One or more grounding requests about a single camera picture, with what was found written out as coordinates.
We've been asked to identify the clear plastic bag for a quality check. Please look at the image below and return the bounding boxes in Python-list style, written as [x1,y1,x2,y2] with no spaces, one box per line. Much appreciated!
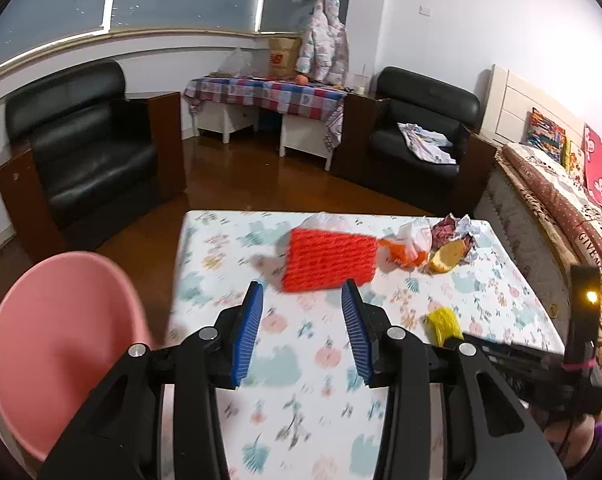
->
[221,47,254,78]

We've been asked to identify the white bed headboard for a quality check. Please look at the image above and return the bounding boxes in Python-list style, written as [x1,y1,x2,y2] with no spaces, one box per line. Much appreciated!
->
[481,64,584,148]

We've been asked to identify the white patterned puffer jacket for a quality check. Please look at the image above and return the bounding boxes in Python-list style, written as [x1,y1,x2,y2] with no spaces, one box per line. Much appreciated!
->
[296,0,349,83]

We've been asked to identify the white desk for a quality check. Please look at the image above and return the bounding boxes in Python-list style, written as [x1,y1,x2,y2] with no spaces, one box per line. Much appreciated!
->
[196,102,334,171]

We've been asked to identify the brown paper bag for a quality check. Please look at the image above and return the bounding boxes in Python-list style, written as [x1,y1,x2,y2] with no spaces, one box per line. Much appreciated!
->
[267,35,302,81]

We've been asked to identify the side table with checkered cloth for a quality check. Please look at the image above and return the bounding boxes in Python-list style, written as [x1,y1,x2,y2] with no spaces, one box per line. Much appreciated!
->
[182,75,346,151]

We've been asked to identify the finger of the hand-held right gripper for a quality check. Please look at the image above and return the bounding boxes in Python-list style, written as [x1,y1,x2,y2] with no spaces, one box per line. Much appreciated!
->
[443,335,569,381]

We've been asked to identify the red foam net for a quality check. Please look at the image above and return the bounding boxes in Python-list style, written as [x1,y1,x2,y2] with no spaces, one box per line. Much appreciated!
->
[282,227,377,294]

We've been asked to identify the pink plastic bucket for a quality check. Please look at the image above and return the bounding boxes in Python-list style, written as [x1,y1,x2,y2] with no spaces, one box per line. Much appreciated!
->
[0,252,157,461]

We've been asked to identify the colourful patterned pillow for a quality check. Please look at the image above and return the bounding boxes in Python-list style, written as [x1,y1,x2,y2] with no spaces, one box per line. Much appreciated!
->
[526,107,567,150]

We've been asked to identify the patterned wrapper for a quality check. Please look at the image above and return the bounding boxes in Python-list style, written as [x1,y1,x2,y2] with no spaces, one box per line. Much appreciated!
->
[431,214,457,248]

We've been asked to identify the yellow orange foam net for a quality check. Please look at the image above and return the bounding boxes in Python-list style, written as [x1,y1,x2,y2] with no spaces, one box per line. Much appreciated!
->
[427,237,469,275]

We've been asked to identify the yellow pillow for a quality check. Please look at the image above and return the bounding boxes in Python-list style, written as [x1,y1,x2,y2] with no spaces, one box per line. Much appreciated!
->
[561,139,587,178]

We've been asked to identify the white paper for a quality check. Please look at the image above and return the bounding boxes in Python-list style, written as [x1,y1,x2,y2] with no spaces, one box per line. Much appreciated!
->
[454,215,482,261]

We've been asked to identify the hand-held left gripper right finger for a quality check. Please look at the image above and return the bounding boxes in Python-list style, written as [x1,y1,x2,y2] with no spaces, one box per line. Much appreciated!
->
[341,279,567,480]

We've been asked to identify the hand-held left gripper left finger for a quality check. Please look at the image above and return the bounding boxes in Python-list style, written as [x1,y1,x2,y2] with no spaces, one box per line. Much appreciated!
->
[40,280,264,480]

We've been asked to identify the black leather armchair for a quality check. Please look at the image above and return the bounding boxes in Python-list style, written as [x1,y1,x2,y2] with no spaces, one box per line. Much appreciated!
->
[331,66,497,216]
[0,60,187,261]

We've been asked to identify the orange white plastic bag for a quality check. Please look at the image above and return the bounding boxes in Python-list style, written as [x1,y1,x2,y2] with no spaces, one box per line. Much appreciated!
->
[378,217,432,268]

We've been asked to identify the crumpled light clothes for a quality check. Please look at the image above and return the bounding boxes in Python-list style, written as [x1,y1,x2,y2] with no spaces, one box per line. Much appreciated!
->
[398,122,457,165]

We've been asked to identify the small yellow foam net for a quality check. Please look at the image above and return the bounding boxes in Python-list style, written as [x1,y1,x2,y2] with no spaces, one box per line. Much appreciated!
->
[426,307,464,346]

